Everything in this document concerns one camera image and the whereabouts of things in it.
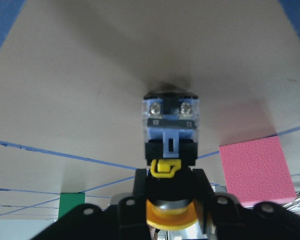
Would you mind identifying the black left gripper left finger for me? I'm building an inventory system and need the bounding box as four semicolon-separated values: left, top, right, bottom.
117;169;151;240

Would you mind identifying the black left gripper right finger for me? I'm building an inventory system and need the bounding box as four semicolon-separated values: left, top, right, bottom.
192;169;243;240

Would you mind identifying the yellow mushroom push button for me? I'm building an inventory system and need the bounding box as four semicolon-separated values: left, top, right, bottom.
142;84;200;231

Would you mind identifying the pink foam cube centre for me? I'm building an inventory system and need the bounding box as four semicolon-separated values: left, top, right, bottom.
219;136;296;207

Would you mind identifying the green foam cube near left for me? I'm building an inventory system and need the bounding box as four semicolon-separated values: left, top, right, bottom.
58;192;86;219

